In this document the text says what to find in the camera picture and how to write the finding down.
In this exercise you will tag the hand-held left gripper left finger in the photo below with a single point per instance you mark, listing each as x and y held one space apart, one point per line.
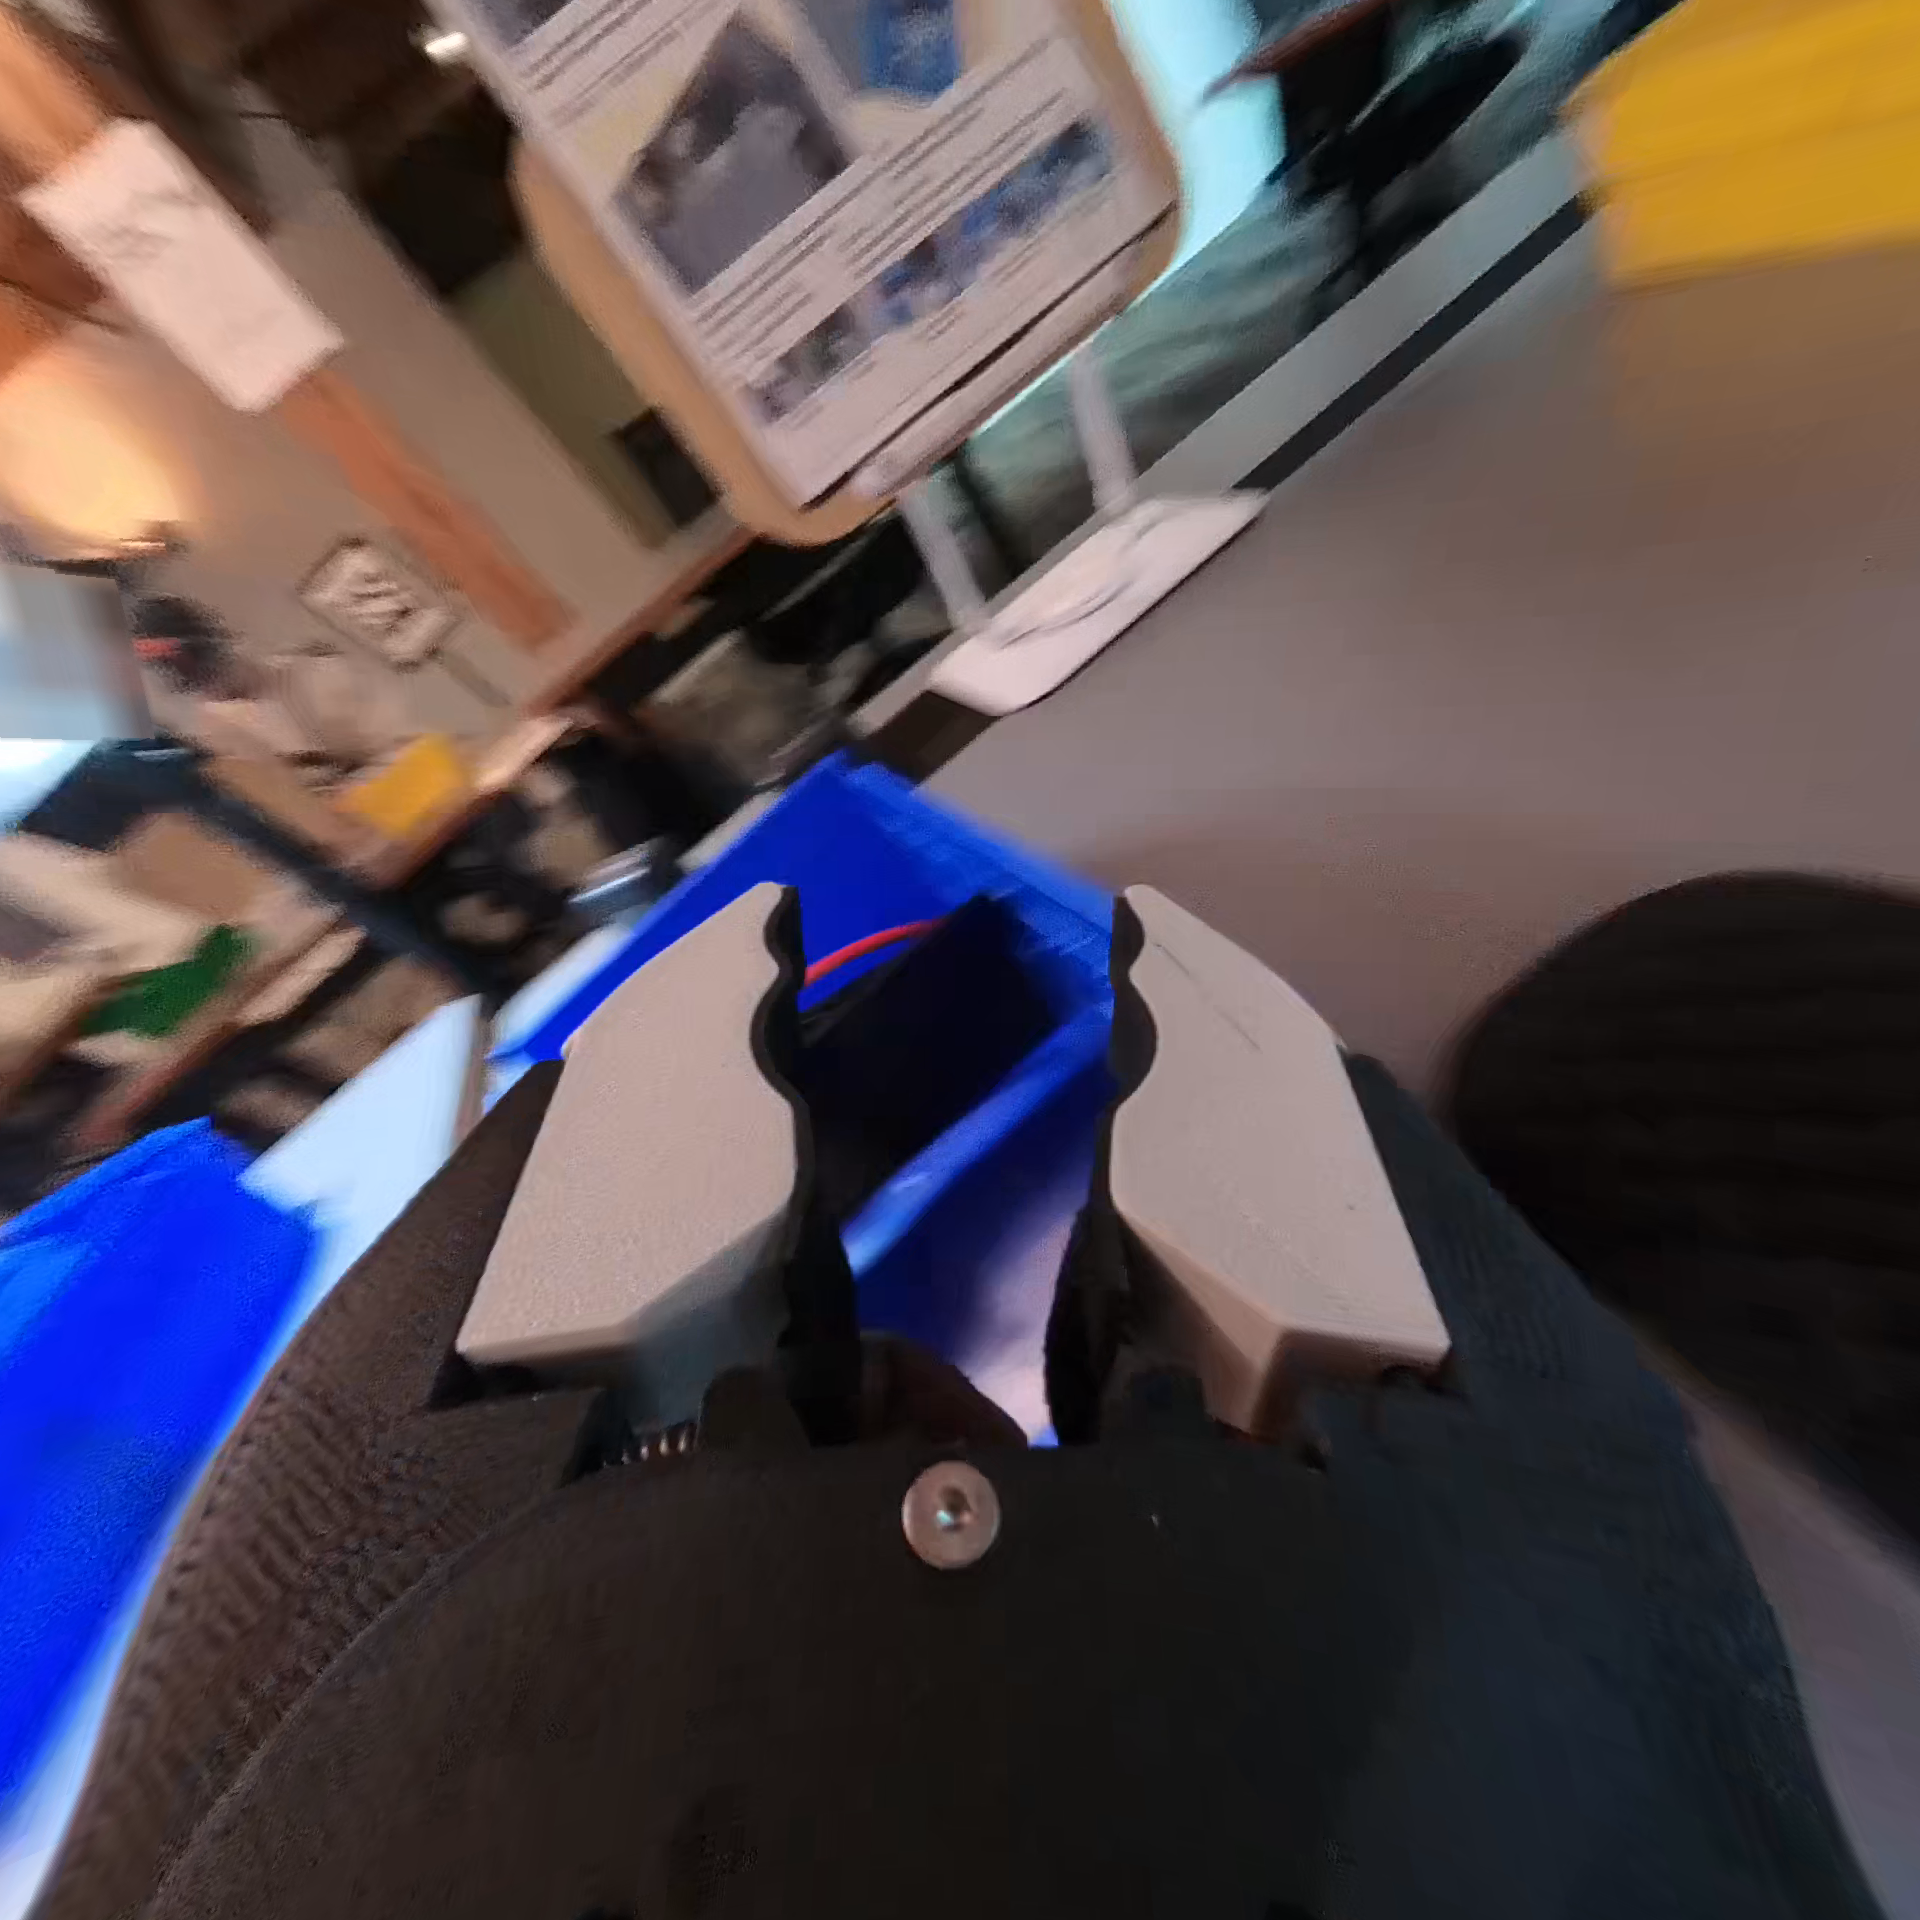
645 1184

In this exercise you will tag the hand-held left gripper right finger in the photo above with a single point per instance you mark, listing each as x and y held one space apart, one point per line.
1261 1201

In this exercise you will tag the blue plastic bin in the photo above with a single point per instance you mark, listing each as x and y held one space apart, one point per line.
120 1351
884 840

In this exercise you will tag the yellow plastic bin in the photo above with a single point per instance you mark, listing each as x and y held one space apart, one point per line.
405 788
1755 151

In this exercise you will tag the grey desk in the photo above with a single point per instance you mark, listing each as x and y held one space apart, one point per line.
1425 674

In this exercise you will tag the dark bin divider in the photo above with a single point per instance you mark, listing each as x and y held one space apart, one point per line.
930 1050

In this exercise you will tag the black wrist rest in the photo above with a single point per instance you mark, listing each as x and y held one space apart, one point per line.
1695 1124

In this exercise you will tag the green plastic bin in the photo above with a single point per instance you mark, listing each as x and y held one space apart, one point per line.
173 991

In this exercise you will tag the framed black-white tag poster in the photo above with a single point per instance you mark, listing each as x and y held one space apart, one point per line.
375 600

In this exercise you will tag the white paper sheet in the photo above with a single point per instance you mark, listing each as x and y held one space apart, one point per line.
180 255

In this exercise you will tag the instruction board with wooden frame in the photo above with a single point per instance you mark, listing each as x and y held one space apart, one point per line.
840 224

